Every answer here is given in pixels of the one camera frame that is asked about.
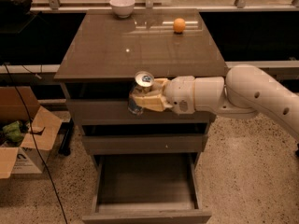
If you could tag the grey drawer cabinet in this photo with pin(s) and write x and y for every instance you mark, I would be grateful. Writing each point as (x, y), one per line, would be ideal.
(107, 52)

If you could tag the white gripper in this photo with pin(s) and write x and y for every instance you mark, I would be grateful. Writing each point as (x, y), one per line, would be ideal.
(179, 92)

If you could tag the redbull can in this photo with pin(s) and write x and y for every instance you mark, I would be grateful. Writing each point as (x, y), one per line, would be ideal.
(143, 80)

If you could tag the grey middle drawer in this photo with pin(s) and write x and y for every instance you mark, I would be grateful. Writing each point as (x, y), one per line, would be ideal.
(144, 144)

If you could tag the brown cardboard box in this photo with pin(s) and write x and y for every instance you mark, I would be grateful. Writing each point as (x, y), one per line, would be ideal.
(39, 129)

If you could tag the green crumpled bag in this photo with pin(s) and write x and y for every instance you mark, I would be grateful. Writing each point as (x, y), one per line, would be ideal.
(12, 132)

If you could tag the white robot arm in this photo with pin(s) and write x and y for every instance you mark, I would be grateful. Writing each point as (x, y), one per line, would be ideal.
(242, 94)

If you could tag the grey top drawer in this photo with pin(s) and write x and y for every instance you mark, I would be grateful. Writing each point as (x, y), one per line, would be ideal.
(113, 112)

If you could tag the white ceramic bowl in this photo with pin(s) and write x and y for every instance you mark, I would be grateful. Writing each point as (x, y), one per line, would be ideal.
(122, 8)

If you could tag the black table leg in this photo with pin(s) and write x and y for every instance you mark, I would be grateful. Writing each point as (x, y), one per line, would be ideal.
(66, 130)

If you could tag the orange fruit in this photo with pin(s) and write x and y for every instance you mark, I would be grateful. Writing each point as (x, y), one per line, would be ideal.
(179, 25)

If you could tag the black object on ledge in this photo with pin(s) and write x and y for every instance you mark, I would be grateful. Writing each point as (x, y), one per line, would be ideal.
(15, 7)

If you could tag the grey open bottom drawer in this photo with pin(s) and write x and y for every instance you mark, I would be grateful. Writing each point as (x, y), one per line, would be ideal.
(146, 189)

